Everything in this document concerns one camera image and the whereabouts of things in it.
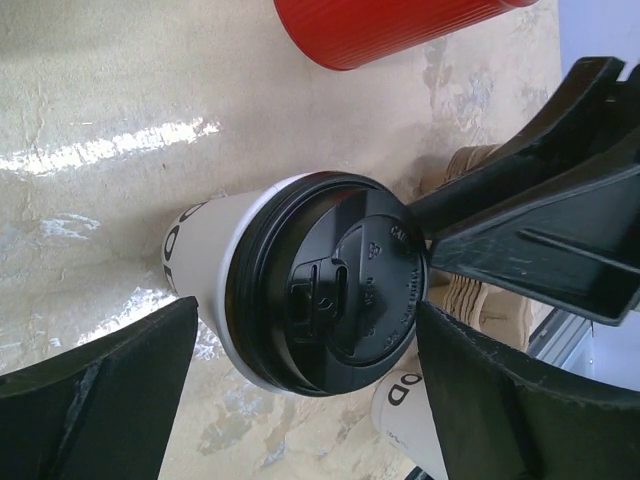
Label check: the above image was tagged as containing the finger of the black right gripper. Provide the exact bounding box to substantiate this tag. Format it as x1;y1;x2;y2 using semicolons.
410;57;639;240
431;164;639;325

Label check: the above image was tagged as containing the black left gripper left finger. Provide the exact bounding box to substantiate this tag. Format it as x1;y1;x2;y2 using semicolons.
1;297;198;479

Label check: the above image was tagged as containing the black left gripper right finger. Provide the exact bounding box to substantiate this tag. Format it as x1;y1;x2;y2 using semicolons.
417;302;639;479

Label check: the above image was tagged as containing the black coffee cup lid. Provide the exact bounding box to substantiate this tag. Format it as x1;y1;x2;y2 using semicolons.
224;172;428;397

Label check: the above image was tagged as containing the white paper coffee cup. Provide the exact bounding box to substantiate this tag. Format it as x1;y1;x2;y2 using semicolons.
162;175;303;394

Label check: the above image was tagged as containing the stack of white paper cups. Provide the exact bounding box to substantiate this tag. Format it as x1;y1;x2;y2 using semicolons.
371;370;448;480

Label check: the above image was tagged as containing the brown pulp cup carrier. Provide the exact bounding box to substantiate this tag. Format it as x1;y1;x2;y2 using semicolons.
420;144;533;352

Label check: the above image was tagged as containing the red straw holder cup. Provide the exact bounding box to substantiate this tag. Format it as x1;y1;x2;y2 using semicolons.
274;0;533;71

